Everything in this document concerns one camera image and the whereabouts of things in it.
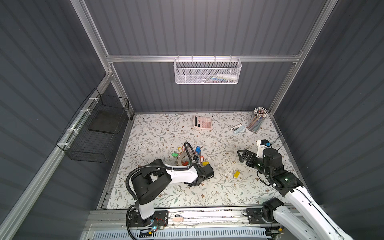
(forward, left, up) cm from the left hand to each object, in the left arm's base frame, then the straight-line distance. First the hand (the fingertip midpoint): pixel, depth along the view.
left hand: (186, 174), depth 89 cm
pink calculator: (+38, -14, +3) cm, 41 cm away
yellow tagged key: (-2, -30, 0) cm, 30 cm away
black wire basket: (+10, +45, +29) cm, 54 cm away
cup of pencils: (+30, -50, +19) cm, 61 cm away
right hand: (+1, -32, +18) cm, 36 cm away
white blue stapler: (+31, -38, +3) cm, 50 cm away
